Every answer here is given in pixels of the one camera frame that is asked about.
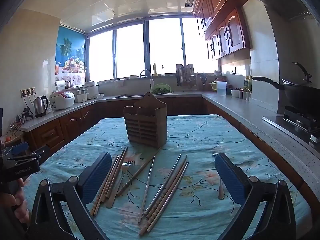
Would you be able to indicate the person's left hand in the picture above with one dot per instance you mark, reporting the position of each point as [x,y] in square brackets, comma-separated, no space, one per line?
[22,210]

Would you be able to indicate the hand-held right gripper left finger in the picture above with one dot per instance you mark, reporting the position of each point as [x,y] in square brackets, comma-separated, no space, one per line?
[97,177]

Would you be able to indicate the metal chopstick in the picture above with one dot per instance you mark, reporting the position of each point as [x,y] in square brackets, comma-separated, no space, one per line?
[163,205]
[147,187]

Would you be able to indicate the white lidded bowl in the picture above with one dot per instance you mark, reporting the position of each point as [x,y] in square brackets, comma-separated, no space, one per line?
[235,93]

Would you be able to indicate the black tripod gadget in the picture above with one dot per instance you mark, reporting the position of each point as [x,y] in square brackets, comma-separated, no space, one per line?
[26,112]

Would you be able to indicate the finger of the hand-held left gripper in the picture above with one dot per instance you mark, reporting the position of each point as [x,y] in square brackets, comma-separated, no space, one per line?
[20,148]
[41,152]

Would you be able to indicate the wall poster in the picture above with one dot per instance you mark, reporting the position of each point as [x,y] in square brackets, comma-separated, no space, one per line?
[70,50]

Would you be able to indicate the steel electric kettle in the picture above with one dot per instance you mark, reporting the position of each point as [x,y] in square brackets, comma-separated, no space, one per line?
[40,106]

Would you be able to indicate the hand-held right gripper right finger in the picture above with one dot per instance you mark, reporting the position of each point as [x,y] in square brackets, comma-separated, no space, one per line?
[230,180]

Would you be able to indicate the small white cooker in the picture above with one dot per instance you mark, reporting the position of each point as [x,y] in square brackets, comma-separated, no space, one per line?
[82,96]

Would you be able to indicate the wooden base cabinets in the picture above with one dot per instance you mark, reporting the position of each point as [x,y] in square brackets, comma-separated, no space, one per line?
[75,123]

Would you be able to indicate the floral blue tablecloth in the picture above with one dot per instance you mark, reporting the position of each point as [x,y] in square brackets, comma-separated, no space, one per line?
[200,140]

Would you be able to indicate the metal fork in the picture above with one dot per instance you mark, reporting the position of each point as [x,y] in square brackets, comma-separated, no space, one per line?
[118,187]

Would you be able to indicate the dish rack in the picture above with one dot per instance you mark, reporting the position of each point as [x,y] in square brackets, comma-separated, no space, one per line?
[185,76]

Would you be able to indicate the metal spoon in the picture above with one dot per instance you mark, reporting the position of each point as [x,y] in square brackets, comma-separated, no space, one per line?
[221,192]

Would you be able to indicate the black wok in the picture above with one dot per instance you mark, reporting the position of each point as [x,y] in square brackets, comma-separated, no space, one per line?
[300,97]

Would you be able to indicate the green colander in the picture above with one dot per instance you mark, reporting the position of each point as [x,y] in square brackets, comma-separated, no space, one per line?
[161,89]

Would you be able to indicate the small white bowl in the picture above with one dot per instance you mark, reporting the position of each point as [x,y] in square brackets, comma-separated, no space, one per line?
[217,73]

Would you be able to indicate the wooden utensil holder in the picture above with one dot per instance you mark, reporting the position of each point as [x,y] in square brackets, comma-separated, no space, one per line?
[146,127]

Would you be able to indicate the gas stove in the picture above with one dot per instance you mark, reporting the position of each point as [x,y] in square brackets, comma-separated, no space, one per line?
[297,122]

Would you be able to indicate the wall socket strip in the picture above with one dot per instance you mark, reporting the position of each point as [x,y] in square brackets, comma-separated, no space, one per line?
[28,91]

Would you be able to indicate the white condiment jar set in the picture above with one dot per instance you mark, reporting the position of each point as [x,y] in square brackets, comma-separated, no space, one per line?
[244,95]

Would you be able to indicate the dark wooden chopstick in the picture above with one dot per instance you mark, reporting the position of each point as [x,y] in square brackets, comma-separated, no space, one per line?
[138,172]

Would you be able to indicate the curved sink faucet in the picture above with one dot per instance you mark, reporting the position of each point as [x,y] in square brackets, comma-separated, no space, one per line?
[151,83]

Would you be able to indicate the pair wooden chopsticks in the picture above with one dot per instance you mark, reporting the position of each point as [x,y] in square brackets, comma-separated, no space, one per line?
[162,185]

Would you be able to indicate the pink white rice cooker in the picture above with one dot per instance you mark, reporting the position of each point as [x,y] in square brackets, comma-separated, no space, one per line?
[62,100]

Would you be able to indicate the kitchen window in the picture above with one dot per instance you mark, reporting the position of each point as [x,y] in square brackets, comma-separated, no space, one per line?
[130,52]

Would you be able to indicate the large white rice cooker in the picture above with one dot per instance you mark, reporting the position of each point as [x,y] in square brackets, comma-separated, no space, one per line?
[92,90]

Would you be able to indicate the ceiling vent opening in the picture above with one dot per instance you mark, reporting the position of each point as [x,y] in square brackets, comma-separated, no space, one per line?
[190,2]

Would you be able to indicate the kitchen sink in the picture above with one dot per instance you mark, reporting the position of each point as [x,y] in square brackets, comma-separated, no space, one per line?
[130,95]

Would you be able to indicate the paper towel roll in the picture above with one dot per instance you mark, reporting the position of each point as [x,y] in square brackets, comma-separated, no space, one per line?
[60,84]

